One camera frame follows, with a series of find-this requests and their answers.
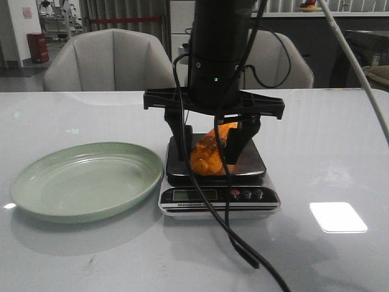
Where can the electronic kitchen scale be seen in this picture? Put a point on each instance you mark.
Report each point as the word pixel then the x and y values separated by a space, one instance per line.
pixel 251 192

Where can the grey upholstered chair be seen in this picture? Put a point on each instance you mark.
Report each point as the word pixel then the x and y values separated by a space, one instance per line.
pixel 110 60
pixel 275 62

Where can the dark appliance at right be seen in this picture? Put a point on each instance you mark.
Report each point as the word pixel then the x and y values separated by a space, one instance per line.
pixel 370 49

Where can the grey upholstered chair left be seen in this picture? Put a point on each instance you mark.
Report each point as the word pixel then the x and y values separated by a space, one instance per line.
pixel 110 60

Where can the white drawer cabinet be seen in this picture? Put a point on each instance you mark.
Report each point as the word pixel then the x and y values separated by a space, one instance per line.
pixel 181 18

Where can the orange corn cob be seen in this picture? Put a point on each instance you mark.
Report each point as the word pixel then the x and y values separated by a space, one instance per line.
pixel 205 158

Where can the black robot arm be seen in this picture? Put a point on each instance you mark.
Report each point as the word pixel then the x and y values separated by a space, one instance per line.
pixel 221 39

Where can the grey upholstered chair right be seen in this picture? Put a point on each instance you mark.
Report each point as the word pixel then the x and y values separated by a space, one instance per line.
pixel 275 62

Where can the red trash bin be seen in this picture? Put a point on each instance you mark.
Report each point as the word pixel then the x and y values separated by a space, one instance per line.
pixel 37 47

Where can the beige cushion at right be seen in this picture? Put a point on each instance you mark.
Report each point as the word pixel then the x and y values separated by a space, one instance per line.
pixel 378 76

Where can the red barrier belt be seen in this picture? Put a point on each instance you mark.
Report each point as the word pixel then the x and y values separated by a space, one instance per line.
pixel 151 19

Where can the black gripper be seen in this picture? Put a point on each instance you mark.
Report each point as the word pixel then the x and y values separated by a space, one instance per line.
pixel 237 138

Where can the green round plate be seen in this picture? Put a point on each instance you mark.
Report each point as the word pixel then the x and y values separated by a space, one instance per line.
pixel 88 182

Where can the dark grey counter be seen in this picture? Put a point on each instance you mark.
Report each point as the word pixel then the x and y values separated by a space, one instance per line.
pixel 315 41

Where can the fruit bowl on counter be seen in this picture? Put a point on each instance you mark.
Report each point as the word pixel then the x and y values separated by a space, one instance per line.
pixel 309 6

